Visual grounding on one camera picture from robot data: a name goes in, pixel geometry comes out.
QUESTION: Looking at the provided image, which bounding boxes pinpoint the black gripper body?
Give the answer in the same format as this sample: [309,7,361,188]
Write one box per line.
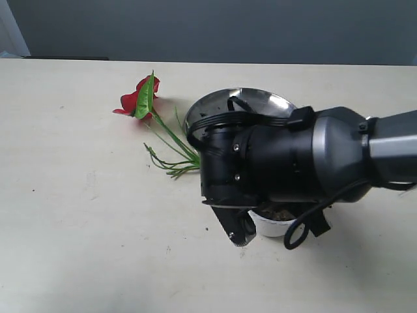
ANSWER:
[308,209,331,237]

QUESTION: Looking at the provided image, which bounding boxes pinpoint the red artificial anthurium flower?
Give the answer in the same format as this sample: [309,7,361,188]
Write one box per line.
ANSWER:
[112,73,200,179]

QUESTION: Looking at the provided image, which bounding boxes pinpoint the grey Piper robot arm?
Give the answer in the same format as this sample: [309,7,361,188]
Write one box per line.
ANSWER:
[188,107,416,249]

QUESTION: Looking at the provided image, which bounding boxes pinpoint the dark contents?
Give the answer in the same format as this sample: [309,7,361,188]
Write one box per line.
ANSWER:
[257,203,298,222]

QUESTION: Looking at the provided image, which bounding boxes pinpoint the white scalloped plastic pot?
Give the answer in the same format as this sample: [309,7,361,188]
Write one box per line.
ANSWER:
[249,211,294,237]

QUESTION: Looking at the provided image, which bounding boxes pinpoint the round stainless steel plate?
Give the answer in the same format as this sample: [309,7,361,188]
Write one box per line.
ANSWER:
[182,87,296,133]

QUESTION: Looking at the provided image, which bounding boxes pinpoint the black camera cable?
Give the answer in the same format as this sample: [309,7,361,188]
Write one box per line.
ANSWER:
[187,96,414,251]

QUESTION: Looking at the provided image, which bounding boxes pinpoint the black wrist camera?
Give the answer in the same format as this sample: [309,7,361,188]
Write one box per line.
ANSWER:
[212,207,257,247]

